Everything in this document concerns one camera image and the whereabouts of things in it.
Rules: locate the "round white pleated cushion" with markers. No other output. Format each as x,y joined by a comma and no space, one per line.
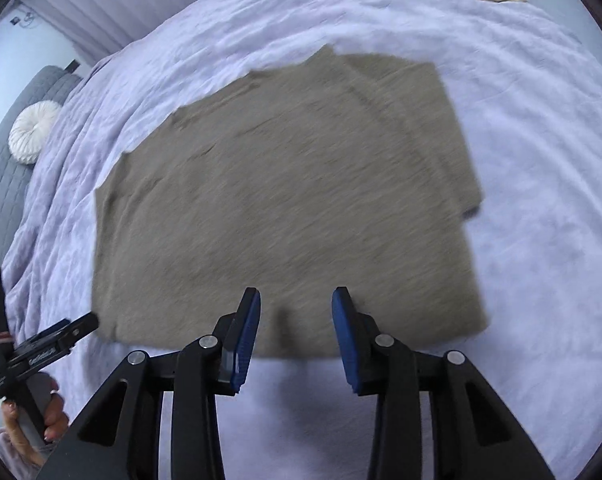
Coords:
33,132

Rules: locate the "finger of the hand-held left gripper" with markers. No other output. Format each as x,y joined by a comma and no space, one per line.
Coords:
55,327
73,334

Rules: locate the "olive knit sweater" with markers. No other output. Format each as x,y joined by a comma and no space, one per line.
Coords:
291,200

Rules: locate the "lavender fleece blanket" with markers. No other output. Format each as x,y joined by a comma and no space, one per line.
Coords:
531,185

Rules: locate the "grey quilted headboard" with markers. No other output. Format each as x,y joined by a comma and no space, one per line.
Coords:
6,180

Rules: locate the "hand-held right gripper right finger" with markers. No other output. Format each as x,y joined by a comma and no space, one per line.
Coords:
348,340

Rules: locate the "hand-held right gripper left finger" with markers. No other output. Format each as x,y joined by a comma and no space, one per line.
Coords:
243,340

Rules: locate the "pale pleated curtain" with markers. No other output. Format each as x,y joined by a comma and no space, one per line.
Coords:
131,5

